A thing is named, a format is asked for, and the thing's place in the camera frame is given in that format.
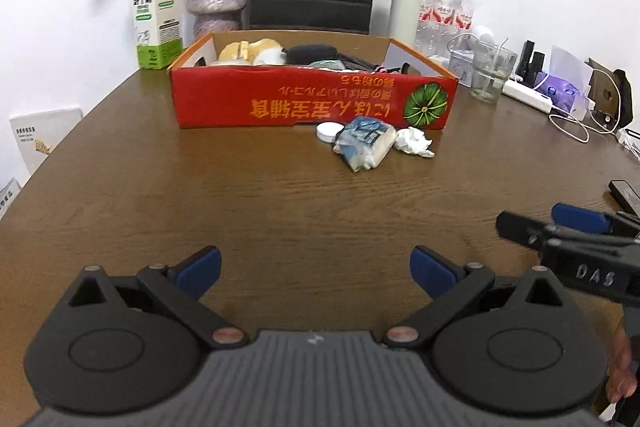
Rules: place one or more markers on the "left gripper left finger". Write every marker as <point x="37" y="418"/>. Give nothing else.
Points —
<point x="176" y="293"/>

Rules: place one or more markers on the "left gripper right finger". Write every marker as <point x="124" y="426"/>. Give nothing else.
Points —
<point x="457" y="294"/>

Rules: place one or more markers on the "white tissue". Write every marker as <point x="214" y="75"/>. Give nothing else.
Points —
<point x="413" y="141"/>

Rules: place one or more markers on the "blue white plastic packet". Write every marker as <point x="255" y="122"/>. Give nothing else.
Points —
<point x="364" y="143"/>

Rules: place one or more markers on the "white round lid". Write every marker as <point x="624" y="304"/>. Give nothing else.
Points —
<point x="328" y="131"/>

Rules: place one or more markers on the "yellow white plush toy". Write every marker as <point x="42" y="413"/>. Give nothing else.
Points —
<point x="263" y="52"/>

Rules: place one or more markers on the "black cylindrical object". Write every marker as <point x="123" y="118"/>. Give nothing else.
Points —
<point x="305" y="54"/>

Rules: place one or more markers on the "person's right hand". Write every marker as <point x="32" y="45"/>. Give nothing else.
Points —
<point x="622" y="381"/>

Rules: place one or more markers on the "black phone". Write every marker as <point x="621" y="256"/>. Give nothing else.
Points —
<point x="625" y="196"/>

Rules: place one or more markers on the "purple package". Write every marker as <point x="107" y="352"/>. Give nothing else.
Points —
<point x="566" y="99"/>

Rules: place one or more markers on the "white power strip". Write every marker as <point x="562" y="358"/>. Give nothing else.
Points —
<point x="528" y="96"/>

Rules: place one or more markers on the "black cosmetic bottles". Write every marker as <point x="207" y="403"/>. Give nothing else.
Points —
<point x="530" y="63"/>

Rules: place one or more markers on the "white flat box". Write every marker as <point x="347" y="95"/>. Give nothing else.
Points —
<point x="38" y="134"/>

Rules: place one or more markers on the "red orange cardboard box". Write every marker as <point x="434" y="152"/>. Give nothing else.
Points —
<point x="404" y="88"/>

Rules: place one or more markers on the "clear drinking glass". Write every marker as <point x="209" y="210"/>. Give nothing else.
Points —
<point x="493" y="65"/>

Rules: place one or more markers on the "plastic water bottle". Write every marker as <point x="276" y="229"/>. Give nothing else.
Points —
<point x="462" y="16"/>
<point x="434" y="18"/>

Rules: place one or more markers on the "white green milk carton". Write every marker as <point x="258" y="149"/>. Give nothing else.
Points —
<point x="157" y="25"/>

